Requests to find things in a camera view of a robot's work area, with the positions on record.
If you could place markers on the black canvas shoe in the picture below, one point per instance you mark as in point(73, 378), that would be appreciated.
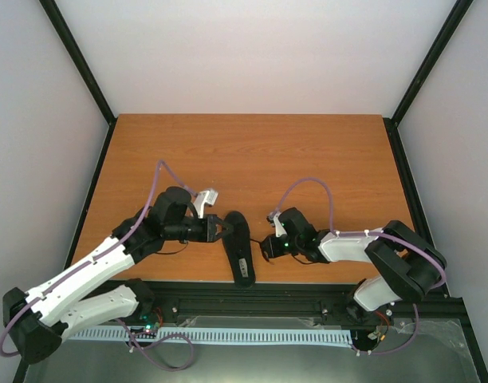
point(237, 246)

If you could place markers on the black frame post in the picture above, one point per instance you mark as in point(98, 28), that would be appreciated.
point(443, 37)
point(77, 57)

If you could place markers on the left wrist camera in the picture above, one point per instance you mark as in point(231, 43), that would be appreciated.
point(207, 197)

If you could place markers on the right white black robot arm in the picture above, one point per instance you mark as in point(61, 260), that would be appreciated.
point(408, 266)

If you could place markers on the left black frame post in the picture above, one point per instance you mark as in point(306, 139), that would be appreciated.
point(77, 57)

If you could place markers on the light blue slotted cable duct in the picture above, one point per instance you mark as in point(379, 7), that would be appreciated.
point(224, 336)

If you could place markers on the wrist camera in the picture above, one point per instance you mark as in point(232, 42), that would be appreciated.
point(207, 197)
point(273, 218)

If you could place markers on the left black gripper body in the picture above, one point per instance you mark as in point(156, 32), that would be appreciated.
point(206, 234)

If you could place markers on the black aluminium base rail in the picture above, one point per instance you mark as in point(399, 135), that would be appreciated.
point(175, 302)

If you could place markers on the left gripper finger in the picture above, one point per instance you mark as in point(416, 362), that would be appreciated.
point(221, 235)
point(216, 223)

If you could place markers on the right black frame post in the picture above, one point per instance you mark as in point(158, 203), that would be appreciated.
point(443, 37)

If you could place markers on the black shoelace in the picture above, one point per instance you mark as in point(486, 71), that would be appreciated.
point(265, 247)

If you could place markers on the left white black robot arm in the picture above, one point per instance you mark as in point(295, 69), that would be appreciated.
point(40, 319)

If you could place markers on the left green-lit circuit board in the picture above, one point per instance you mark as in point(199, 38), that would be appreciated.
point(147, 332)

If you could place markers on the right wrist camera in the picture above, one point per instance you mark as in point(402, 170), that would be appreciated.
point(273, 218)

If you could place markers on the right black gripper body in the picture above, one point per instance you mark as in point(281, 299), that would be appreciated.
point(277, 250)

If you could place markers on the right small circuit board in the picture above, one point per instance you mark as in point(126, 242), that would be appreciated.
point(378, 334)

